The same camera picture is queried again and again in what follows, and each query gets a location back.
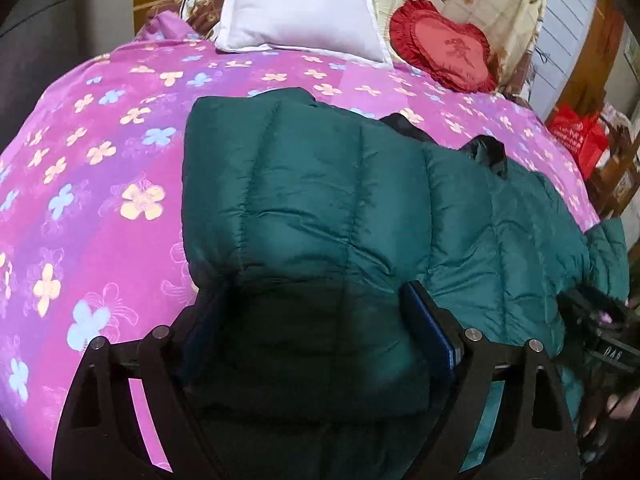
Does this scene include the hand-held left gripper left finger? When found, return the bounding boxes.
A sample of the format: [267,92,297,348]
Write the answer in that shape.
[50,284,231,480]

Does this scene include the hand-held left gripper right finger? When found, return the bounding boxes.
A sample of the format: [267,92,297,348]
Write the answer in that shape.
[400,280,583,480]

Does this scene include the dark green down jacket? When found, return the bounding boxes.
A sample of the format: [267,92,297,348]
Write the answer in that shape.
[180,87,631,480]

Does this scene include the person's right hand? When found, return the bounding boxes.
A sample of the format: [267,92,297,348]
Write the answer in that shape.
[606,389,640,422]

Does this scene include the wooden chair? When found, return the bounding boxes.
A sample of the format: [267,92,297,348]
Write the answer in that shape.
[585,110,640,221]

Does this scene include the pink floral bed sheet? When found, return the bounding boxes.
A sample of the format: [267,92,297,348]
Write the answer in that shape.
[0,10,601,467]

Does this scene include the red plastic bag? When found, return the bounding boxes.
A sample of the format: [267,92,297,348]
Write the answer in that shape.
[546,104,612,181]

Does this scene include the red heart-shaped cushion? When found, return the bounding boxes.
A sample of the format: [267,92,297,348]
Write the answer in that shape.
[389,0,501,94]

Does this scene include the brown floral blanket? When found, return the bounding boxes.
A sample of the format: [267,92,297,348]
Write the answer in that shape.
[145,0,231,41]

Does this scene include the white pillow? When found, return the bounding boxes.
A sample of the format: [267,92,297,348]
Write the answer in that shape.
[216,0,396,69]

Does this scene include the grey cabinet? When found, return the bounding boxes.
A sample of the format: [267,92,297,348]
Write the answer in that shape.
[0,0,137,128]

